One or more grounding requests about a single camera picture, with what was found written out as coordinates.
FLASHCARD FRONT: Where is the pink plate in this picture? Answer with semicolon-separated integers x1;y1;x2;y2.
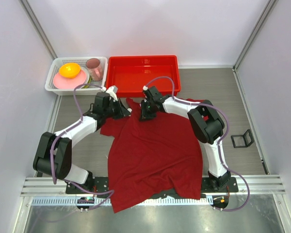
53;69;89;89

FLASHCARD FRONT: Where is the red t-shirt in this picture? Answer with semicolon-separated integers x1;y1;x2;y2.
100;98;203;213

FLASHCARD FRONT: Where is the orange bowl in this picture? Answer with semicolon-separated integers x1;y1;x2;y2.
59;63;81;79

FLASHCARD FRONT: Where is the white slotted cable duct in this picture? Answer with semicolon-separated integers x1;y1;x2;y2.
32;195;213;206

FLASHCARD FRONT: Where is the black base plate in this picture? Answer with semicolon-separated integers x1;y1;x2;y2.
65;177;239;199

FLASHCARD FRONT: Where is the aluminium frame rail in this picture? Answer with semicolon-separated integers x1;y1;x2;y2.
20;175;286;197

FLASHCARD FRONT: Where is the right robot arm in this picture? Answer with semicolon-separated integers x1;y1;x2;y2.
140;86;231;192

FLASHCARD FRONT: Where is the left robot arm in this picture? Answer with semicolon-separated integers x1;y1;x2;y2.
33;92;131;194

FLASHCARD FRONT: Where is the pink translucent cup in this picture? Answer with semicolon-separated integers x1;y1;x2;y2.
86;58;103;81

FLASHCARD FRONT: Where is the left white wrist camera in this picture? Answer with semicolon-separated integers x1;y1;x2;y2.
101;85;118;101

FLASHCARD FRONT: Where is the white plastic basket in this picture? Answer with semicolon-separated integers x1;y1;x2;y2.
45;56;108;96

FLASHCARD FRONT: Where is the black card stand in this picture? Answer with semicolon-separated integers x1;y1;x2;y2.
231;129;255;149

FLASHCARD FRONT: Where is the red plastic bin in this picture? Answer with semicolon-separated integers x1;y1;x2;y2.
105;55;181;98

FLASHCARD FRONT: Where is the green plate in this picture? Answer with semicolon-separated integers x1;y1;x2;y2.
82;75;92;88

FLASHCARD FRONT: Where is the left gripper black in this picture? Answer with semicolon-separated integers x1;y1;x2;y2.
103;98;130;120

